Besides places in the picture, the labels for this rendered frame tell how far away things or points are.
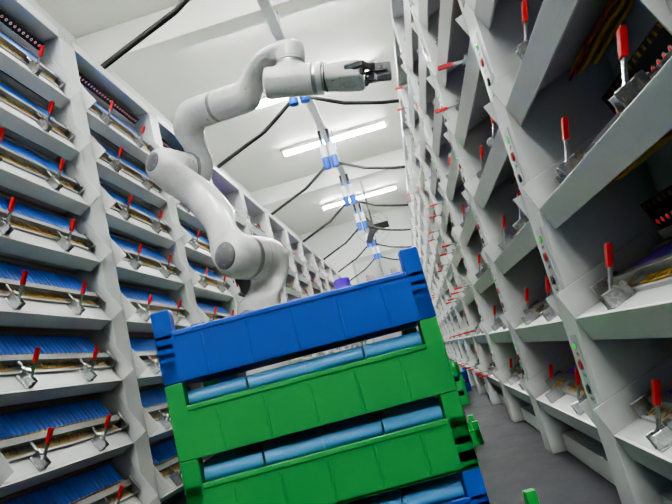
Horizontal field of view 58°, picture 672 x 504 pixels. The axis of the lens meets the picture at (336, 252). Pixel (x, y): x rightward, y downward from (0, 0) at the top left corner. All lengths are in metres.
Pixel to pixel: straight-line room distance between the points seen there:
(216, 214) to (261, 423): 1.09
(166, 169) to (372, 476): 1.28
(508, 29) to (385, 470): 0.87
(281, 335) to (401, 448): 0.17
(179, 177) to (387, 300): 1.19
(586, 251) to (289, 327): 0.64
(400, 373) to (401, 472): 0.10
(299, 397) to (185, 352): 0.13
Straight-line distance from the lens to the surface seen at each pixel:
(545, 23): 0.90
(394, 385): 0.66
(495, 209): 1.85
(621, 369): 1.14
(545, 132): 1.18
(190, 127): 1.85
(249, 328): 0.66
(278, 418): 0.66
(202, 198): 1.74
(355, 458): 0.66
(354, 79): 1.61
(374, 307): 0.66
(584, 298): 1.13
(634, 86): 0.73
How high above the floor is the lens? 0.37
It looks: 10 degrees up
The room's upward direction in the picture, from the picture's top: 15 degrees counter-clockwise
